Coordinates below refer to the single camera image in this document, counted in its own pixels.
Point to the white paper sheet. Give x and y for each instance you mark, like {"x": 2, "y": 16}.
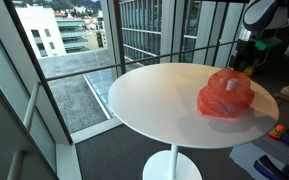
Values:
{"x": 245, "y": 158}

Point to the dark metal railing bar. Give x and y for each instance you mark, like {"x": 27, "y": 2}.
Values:
{"x": 94, "y": 69}

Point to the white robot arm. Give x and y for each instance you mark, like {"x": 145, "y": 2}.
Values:
{"x": 267, "y": 15}

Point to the yellow green small object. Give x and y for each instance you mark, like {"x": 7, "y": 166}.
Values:
{"x": 249, "y": 71}

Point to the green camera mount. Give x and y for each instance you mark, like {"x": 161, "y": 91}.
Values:
{"x": 268, "y": 43}

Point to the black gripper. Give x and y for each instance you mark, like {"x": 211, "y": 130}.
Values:
{"x": 243, "y": 50}

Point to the dark window frame post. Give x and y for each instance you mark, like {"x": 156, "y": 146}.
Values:
{"x": 37, "y": 68}

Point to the white table pedestal base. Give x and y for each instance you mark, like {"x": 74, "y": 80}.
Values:
{"x": 170, "y": 166}

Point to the red plastic bag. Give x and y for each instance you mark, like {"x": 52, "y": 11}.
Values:
{"x": 219, "y": 100}

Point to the white cylinder container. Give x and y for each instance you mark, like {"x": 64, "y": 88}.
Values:
{"x": 231, "y": 84}

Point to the white handrail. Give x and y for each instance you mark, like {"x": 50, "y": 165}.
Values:
{"x": 30, "y": 105}

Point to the orange green toy cone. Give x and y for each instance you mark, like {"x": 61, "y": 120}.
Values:
{"x": 276, "y": 132}

